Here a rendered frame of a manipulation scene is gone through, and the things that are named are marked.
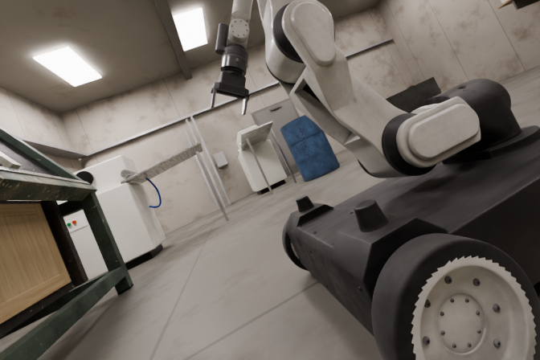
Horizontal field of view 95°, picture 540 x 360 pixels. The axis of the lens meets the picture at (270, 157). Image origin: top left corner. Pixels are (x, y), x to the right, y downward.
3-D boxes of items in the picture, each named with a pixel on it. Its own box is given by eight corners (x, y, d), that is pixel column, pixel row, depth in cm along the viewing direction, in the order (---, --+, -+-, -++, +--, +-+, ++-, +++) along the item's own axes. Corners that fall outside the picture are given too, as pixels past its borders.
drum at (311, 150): (333, 166, 400) (309, 117, 405) (346, 164, 342) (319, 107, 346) (300, 182, 395) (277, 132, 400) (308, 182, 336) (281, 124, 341)
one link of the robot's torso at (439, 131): (423, 153, 74) (403, 114, 74) (493, 141, 54) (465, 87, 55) (366, 182, 70) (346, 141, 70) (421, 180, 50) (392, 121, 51)
